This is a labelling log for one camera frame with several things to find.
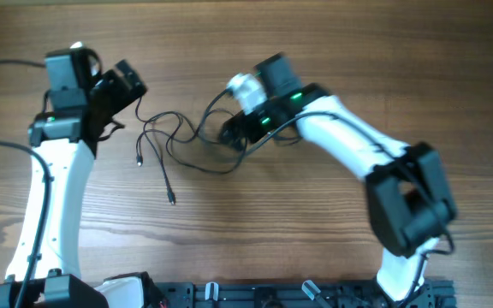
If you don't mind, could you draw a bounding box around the black usb cable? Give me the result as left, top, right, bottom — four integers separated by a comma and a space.
134, 96, 250, 205

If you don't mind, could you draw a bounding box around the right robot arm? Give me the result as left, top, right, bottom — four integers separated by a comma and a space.
218, 53, 458, 307

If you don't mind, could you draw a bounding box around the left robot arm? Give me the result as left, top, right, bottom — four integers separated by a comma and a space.
0, 44, 163, 307

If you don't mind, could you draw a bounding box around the left camera cable black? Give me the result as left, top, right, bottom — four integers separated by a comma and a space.
0, 65, 48, 282

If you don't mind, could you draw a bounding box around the camera cable black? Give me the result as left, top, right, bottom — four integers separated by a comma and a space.
194, 87, 456, 308
0, 65, 48, 282

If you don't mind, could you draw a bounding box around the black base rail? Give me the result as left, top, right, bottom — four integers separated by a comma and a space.
151, 280, 457, 308

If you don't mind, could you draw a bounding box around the right camera cable black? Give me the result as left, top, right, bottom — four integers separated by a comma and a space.
194, 87, 456, 308

